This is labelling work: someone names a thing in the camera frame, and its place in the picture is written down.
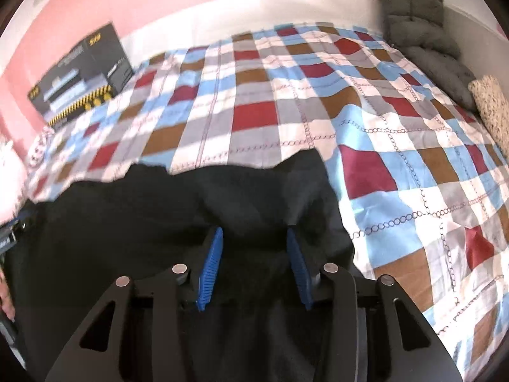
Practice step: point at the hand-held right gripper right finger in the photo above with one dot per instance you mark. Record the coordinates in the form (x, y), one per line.
(300, 270)

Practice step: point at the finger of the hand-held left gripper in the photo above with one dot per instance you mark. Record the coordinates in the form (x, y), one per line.
(26, 217)

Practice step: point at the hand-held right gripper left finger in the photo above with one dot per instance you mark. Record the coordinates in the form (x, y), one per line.
(208, 270)

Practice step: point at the black jacket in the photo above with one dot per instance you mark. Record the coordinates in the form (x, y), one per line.
(159, 223)

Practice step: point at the person's left hand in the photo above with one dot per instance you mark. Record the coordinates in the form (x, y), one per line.
(6, 296)

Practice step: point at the red white striped cloth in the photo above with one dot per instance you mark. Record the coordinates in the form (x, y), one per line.
(37, 149)

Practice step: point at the black appliance cardboard box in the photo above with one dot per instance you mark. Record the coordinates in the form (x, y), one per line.
(79, 75)

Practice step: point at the checkered bed sheet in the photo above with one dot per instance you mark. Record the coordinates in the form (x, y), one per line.
(318, 119)

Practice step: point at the floral rolled pillow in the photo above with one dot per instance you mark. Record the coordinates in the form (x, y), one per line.
(493, 107)

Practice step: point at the grey quilted cushion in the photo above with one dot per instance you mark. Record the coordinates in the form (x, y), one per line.
(421, 28)

